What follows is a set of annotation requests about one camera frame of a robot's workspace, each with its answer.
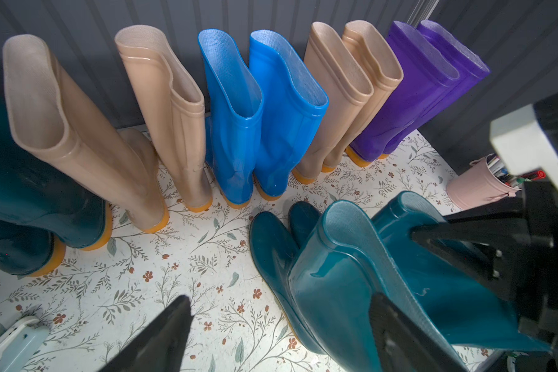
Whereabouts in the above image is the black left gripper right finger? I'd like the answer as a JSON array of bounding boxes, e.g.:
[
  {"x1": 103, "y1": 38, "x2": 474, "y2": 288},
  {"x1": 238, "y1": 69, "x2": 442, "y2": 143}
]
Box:
[{"x1": 369, "y1": 293, "x2": 466, "y2": 371}]

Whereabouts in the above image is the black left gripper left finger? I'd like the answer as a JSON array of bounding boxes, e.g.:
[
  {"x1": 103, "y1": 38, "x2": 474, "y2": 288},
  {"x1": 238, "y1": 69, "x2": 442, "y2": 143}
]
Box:
[{"x1": 102, "y1": 295, "x2": 193, "y2": 372}]

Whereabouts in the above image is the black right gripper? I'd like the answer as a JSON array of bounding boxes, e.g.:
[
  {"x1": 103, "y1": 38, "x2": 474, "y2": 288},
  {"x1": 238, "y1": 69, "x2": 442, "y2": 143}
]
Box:
[{"x1": 410, "y1": 182, "x2": 558, "y2": 350}]

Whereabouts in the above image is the dark green front boot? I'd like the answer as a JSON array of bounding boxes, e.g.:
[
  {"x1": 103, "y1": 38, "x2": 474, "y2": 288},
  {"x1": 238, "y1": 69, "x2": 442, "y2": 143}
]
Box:
[
  {"x1": 250, "y1": 201, "x2": 463, "y2": 371},
  {"x1": 287, "y1": 190, "x2": 552, "y2": 353}
]

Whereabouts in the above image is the dark green boot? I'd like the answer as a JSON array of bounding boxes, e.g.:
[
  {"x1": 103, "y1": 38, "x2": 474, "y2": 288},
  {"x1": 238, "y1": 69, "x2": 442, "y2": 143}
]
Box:
[
  {"x1": 0, "y1": 220, "x2": 66, "y2": 277},
  {"x1": 287, "y1": 190, "x2": 552, "y2": 353},
  {"x1": 250, "y1": 201, "x2": 463, "y2": 371},
  {"x1": 0, "y1": 99, "x2": 113, "y2": 251}
]

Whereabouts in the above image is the purple front boot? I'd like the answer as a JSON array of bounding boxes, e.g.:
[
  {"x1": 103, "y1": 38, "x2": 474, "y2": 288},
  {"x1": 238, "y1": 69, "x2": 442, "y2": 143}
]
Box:
[
  {"x1": 380, "y1": 20, "x2": 490, "y2": 159},
  {"x1": 346, "y1": 21, "x2": 460, "y2": 167}
]

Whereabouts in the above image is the dark green boot back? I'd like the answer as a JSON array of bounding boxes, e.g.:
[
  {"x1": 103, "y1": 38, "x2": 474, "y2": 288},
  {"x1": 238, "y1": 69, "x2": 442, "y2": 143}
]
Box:
[{"x1": 0, "y1": 99, "x2": 113, "y2": 251}]

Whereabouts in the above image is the beige rain boot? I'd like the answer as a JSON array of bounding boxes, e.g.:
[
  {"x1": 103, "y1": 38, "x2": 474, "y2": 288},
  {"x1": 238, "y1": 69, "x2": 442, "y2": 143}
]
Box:
[
  {"x1": 115, "y1": 25, "x2": 212, "y2": 212},
  {"x1": 292, "y1": 22, "x2": 374, "y2": 184},
  {"x1": 2, "y1": 34, "x2": 169, "y2": 233},
  {"x1": 322, "y1": 20, "x2": 404, "y2": 173}
]

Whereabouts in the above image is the blue rain boot front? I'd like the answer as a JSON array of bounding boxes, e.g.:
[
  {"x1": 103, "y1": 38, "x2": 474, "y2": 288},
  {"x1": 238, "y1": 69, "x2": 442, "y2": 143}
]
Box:
[{"x1": 198, "y1": 29, "x2": 264, "y2": 209}]

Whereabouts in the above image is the blue rain boot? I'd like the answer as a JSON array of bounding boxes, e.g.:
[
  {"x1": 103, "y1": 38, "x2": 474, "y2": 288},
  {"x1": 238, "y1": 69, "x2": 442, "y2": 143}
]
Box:
[
  {"x1": 249, "y1": 29, "x2": 330, "y2": 201},
  {"x1": 198, "y1": 29, "x2": 264, "y2": 209}
]

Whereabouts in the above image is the blue rain boot back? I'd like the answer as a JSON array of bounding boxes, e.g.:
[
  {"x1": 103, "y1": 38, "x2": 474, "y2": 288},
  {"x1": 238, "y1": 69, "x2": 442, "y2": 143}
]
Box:
[{"x1": 249, "y1": 29, "x2": 330, "y2": 201}]

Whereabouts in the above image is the pink pen cup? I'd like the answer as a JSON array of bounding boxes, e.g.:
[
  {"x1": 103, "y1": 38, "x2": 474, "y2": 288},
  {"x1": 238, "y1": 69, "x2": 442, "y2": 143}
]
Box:
[{"x1": 446, "y1": 153, "x2": 547, "y2": 210}]

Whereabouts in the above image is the small pale green device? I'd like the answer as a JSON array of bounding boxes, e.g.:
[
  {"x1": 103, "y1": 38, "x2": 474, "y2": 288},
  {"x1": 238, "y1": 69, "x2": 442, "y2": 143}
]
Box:
[{"x1": 0, "y1": 316, "x2": 51, "y2": 371}]

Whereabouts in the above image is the dark green boot far left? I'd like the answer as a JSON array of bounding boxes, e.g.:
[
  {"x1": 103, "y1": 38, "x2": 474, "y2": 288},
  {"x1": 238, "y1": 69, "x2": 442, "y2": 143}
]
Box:
[{"x1": 0, "y1": 220, "x2": 66, "y2": 277}]

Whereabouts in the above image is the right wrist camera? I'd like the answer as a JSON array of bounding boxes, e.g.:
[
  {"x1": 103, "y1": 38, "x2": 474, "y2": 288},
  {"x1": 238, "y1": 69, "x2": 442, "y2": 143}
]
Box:
[{"x1": 489, "y1": 93, "x2": 558, "y2": 190}]

